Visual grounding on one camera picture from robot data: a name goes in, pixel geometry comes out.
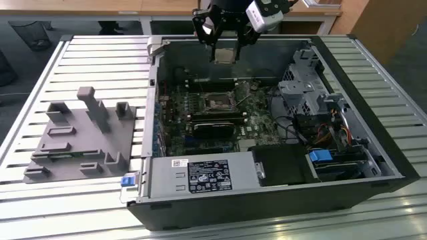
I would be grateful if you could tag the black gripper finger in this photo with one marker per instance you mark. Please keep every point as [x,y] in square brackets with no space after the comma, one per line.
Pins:
[202,27]
[248,35]

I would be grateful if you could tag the silver CPU plate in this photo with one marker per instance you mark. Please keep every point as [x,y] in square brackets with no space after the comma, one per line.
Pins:
[226,56]

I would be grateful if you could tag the black RAM slot bank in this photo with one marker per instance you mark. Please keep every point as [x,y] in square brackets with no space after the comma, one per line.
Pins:
[210,85]

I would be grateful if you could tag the CPU socket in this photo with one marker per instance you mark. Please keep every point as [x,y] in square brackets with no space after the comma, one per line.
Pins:
[218,103]

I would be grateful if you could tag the white paper stack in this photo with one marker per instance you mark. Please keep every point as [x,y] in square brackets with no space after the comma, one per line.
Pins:
[320,2]

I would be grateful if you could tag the metal drive cage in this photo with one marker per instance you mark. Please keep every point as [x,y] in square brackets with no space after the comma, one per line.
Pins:
[296,92]

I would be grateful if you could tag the dark person legs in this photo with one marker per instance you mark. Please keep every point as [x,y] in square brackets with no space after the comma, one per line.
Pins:
[110,27]

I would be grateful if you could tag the black installed RAM stick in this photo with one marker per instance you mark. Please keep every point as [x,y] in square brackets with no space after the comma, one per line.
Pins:
[216,114]

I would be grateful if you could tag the green motherboard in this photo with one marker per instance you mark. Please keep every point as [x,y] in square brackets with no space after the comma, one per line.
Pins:
[260,122]

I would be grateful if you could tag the wooden desk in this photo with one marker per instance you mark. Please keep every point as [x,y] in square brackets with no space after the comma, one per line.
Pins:
[83,6]

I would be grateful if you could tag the black graphics card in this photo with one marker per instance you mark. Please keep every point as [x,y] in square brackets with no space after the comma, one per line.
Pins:
[214,131]

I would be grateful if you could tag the wooden cabinet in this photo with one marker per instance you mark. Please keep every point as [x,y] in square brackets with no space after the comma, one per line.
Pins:
[383,25]

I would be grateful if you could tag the silver chipset heat sink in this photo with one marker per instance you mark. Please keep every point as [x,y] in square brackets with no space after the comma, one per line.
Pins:
[248,145]

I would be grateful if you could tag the black mesh wastebasket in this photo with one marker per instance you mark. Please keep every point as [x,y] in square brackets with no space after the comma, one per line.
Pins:
[29,35]

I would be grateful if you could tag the black plastic shroud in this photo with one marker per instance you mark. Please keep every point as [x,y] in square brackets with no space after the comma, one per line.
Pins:
[283,165]

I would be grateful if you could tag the blue disk carrier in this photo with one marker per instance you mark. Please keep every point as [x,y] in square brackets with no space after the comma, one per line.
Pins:
[320,157]

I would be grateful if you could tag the grey parts rack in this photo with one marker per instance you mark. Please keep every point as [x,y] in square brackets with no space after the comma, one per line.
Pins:
[87,140]

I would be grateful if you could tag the silver power supply with label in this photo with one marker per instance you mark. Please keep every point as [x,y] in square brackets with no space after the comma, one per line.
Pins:
[163,175]

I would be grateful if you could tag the black hard disk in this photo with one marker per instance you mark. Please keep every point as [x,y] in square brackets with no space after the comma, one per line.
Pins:
[336,171]

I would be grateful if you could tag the green RAM stick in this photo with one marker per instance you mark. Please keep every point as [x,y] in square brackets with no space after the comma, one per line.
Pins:
[75,155]

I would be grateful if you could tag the blue case latch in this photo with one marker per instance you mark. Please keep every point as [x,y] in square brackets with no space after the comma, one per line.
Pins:
[127,181]

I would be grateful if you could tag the black PC case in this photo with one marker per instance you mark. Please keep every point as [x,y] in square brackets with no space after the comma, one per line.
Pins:
[234,212]

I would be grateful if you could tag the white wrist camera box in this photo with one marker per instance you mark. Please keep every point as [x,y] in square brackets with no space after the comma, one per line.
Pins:
[263,15]

